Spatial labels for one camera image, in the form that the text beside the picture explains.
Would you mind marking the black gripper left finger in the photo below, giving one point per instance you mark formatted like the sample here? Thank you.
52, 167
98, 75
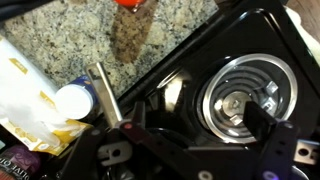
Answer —
160, 146

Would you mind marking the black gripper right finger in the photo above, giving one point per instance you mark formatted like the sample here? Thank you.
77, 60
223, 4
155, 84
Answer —
276, 150

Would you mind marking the blue jar with white lid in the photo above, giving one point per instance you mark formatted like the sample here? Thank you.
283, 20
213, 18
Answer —
73, 101

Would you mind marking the spice jar with red lid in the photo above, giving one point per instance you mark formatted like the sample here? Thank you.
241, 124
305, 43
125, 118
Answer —
131, 36

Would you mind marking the black electric stove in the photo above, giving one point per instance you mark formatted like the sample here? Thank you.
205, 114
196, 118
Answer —
266, 33

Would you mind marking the dark olive oil bottle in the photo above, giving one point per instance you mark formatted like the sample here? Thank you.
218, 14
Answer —
16, 163

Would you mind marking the white and yellow paper box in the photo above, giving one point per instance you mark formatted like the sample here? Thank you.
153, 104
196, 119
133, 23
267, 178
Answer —
23, 100

